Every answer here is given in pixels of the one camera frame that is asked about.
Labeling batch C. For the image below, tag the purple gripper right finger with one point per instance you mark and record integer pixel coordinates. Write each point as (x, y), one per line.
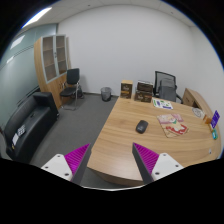
(153, 166)

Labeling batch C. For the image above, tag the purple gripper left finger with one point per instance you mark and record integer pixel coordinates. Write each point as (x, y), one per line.
(71, 166)

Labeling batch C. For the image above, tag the black computer mouse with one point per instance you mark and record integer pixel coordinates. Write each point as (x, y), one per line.
(141, 126)

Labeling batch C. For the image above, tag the wooden office desk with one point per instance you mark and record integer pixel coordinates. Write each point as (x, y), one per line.
(112, 157)

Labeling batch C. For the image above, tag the white green booklet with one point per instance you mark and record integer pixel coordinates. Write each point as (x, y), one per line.
(162, 104)

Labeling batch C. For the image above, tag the black leather sofa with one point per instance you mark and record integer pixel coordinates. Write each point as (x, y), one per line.
(38, 113)

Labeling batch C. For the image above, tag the round white coaster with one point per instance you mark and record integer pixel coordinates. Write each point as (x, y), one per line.
(198, 112)

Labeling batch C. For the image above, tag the small green item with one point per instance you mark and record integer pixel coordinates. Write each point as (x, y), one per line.
(214, 134)

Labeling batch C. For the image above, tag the brown box lower right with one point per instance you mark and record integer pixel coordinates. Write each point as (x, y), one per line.
(142, 96)

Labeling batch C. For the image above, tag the brown box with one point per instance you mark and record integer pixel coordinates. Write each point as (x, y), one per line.
(142, 96)
(126, 89)
(145, 86)

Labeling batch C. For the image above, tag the black visitor chair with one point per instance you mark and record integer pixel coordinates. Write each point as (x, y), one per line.
(69, 94)

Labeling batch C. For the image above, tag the wooden side cabinet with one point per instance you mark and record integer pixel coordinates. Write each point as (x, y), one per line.
(194, 99)

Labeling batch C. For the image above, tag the grey mesh office chair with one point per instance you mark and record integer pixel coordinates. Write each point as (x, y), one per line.
(165, 86)

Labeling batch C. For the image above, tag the brown box upper right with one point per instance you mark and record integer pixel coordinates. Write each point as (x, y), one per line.
(145, 86)

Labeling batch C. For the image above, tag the purple card stand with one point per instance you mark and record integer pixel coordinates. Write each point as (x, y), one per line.
(215, 119)

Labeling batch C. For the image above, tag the black mesh waste bin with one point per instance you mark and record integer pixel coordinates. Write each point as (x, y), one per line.
(106, 94)

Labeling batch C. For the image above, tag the brown box left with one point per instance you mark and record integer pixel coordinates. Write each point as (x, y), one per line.
(126, 89)

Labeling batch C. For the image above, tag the wooden glass-door cabinet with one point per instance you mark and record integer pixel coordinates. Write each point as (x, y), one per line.
(51, 64)

